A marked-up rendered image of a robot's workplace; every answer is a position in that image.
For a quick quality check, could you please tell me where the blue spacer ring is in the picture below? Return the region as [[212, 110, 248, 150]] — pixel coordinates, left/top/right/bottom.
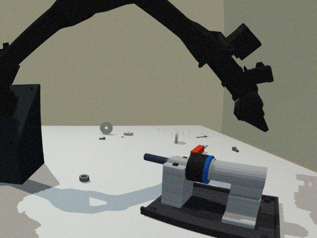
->
[[202, 155, 214, 184]]

